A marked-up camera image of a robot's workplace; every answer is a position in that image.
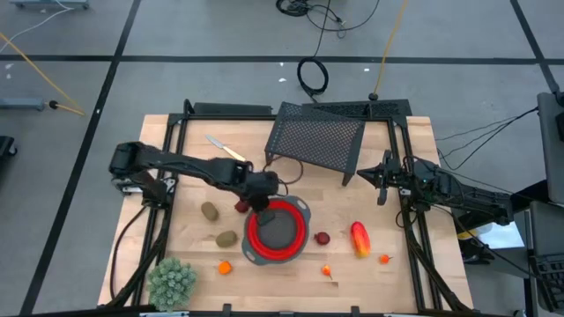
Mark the black perforated panel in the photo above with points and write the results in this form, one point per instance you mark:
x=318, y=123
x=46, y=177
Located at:
x=383, y=108

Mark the dark red plum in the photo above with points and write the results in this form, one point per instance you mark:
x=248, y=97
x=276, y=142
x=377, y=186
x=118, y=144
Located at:
x=322, y=238
x=240, y=207

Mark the red collapsible colander grey rim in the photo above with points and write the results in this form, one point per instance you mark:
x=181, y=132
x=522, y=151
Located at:
x=286, y=233

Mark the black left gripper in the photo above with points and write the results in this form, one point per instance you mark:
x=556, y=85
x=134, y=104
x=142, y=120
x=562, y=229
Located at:
x=264, y=185

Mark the green artificial plant in pot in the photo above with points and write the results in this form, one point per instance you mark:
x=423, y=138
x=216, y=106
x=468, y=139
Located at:
x=172, y=284

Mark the black aluminium rig frame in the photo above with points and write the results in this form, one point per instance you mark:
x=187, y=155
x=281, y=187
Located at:
x=220, y=117

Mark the red orange mango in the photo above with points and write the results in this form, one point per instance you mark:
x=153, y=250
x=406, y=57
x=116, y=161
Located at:
x=360, y=240

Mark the black flat panel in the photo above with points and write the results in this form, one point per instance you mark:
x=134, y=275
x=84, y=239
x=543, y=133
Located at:
x=229, y=108

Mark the brown kiwi fruit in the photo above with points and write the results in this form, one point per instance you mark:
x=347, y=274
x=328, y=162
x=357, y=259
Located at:
x=210, y=211
x=226, y=239

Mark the black table clamp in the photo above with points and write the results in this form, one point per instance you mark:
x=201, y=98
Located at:
x=227, y=310
x=354, y=311

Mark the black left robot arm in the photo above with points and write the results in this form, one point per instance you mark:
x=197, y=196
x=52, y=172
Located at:
x=185, y=164

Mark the dark grey laptop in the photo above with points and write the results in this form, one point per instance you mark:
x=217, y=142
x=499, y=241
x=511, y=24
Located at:
x=548, y=246

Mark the grey floor base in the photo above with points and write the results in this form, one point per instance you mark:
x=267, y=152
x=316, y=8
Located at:
x=22, y=104
x=48, y=4

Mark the bright white panel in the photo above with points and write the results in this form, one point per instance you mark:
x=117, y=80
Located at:
x=502, y=235

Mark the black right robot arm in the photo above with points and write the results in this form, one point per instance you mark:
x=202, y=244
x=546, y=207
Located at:
x=476, y=198

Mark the black perforated metal stand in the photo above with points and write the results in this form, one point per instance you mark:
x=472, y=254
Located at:
x=315, y=136

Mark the silver metal bracket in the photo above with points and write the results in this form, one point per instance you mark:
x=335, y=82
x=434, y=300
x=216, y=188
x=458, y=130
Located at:
x=163, y=314
x=398, y=315

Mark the grey monitor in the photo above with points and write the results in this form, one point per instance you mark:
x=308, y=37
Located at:
x=551, y=149

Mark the black equipment base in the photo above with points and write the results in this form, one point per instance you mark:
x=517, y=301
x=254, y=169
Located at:
x=6, y=145

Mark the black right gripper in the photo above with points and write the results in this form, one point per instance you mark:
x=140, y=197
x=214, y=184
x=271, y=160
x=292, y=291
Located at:
x=403, y=176

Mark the orange tangerine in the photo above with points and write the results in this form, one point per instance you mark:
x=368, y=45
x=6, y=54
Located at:
x=225, y=267

